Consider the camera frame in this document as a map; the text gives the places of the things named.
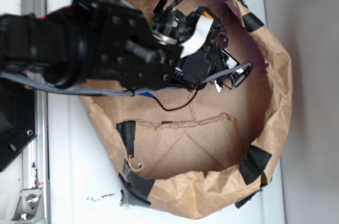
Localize grey braided cable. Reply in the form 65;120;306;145
0;61;254;97

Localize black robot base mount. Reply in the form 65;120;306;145
1;79;36;172

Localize thin black wire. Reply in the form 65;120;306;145
152;88;199;112

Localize black gripper body with camera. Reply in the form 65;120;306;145
124;6;254;91

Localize brown paper bag tray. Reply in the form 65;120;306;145
80;0;292;219

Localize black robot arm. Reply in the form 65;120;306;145
1;0;253;90

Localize silver corner bracket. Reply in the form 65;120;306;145
11;189;45;223

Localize aluminium extrusion rail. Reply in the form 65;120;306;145
10;0;51;223

